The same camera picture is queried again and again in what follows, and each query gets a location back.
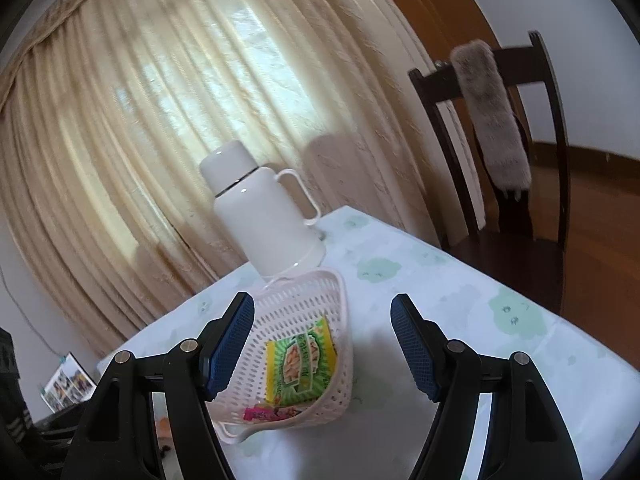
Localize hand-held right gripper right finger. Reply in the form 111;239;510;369
390;293;583;480

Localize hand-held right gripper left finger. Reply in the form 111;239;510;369
60;291;256;480

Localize green yellow snack packet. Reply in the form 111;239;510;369
265;316;341;408

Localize pink snack packet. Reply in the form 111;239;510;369
242;404;306;423

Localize white plastic mesh basket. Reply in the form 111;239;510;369
207;269;354;445

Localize pale green patterned tablecloth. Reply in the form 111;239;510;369
97;205;640;480

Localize dark wooden chair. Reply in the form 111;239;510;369
407;31;572;318

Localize white thermos jug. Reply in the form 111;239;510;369
199;141;327;281

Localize grey furry cloth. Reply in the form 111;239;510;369
449;39;532;192

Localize beige pleated curtain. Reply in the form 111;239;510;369
0;0;441;346

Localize brown wooden door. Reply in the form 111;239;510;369
360;0;506;91

